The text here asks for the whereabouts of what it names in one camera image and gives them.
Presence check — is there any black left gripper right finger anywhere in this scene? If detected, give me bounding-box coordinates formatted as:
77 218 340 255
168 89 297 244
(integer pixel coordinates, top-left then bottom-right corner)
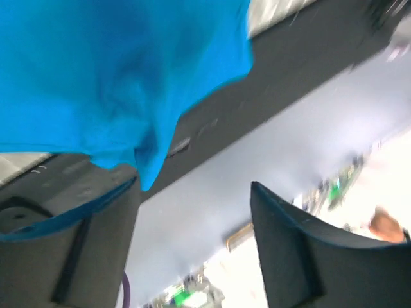
250 182 410 307

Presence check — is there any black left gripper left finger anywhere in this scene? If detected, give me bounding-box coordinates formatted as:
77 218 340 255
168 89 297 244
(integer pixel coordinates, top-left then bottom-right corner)
1 155 140 307

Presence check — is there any blue t shirt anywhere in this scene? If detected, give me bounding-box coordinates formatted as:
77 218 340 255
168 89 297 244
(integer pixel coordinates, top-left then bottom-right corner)
1 1 252 191

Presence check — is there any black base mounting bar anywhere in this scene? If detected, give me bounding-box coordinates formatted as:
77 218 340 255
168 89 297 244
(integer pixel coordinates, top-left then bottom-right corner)
0 0 396 206

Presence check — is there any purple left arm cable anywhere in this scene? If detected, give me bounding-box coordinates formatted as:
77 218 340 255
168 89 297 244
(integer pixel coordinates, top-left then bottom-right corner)
121 272 132 308

